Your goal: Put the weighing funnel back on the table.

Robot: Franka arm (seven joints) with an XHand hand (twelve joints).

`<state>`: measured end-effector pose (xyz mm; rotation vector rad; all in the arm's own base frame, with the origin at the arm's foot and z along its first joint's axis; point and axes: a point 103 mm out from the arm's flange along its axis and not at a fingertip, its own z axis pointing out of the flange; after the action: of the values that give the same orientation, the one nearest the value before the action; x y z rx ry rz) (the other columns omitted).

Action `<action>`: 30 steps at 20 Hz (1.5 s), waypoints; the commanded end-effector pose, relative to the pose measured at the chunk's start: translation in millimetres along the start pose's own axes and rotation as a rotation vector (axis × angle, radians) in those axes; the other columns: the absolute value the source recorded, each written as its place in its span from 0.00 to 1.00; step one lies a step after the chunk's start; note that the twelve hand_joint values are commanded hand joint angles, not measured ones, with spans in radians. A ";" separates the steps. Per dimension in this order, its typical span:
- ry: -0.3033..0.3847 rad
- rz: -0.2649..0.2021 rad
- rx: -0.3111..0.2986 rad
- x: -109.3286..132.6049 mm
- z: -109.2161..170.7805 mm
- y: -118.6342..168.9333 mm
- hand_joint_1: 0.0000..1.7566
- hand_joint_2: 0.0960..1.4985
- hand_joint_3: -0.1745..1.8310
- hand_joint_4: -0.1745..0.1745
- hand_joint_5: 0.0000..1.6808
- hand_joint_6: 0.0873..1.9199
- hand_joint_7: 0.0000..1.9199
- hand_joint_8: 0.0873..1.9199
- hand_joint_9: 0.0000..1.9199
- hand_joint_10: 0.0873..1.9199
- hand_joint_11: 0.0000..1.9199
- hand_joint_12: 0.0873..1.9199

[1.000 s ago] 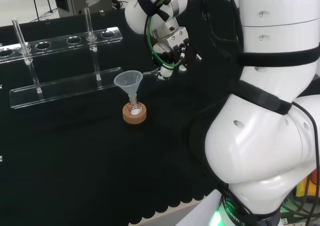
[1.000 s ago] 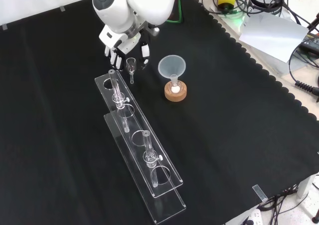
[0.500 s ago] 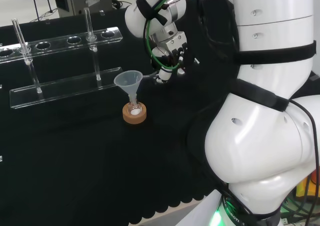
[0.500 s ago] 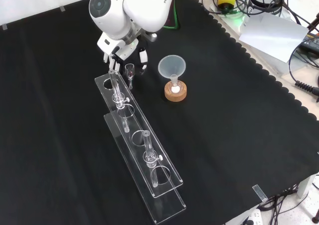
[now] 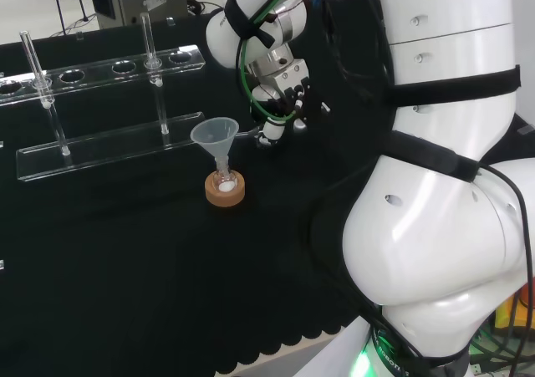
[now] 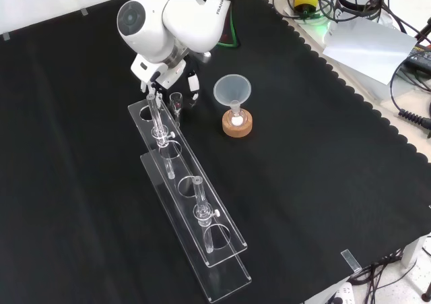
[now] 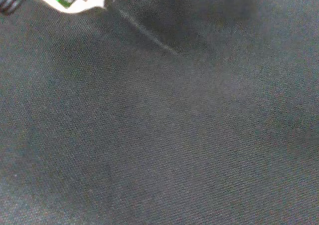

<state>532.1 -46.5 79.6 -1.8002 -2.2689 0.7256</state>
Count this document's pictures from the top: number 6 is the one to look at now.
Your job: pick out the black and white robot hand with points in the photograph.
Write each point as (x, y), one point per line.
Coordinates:
(148, 71)

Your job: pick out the clear glass weighing funnel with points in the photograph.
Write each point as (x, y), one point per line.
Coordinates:
(176, 103)

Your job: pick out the translucent plastic funnel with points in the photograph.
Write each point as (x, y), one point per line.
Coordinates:
(232, 87)

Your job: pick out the clear acrylic funnel stand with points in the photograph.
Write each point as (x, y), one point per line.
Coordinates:
(188, 189)

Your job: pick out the clear tape strip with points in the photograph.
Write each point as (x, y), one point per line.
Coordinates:
(84, 12)
(350, 260)
(6, 36)

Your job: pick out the round-bottom glass flask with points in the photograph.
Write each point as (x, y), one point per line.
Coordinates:
(236, 118)

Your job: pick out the black table cloth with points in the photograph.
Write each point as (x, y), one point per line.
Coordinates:
(101, 182)

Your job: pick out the pale grey board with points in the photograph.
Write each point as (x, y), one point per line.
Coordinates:
(367, 48)

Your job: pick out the black power adapter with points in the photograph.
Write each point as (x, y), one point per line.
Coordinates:
(421, 56)

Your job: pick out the white power strip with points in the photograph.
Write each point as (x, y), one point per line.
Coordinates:
(343, 294)

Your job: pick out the white table leg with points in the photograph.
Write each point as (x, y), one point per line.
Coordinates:
(415, 250)

